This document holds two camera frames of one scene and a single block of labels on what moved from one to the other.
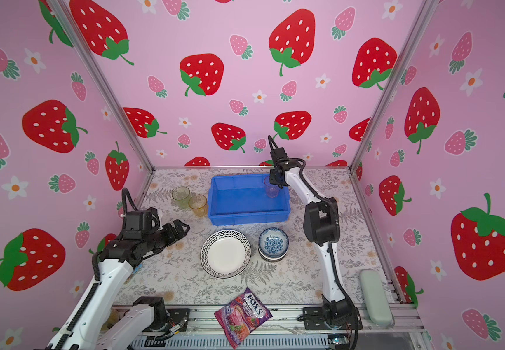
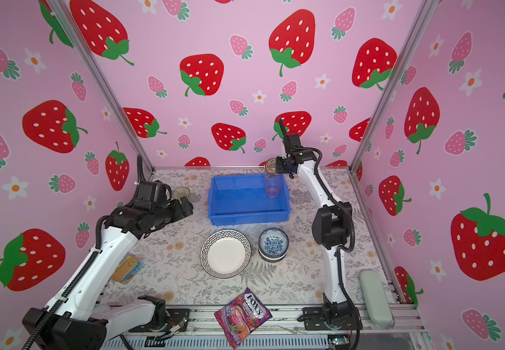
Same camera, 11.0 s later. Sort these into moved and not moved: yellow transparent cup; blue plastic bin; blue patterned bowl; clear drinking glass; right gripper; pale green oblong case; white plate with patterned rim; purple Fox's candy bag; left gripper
Moved: left gripper; right gripper; yellow transparent cup
Not moved: blue patterned bowl; white plate with patterned rim; clear drinking glass; blue plastic bin; pale green oblong case; purple Fox's candy bag
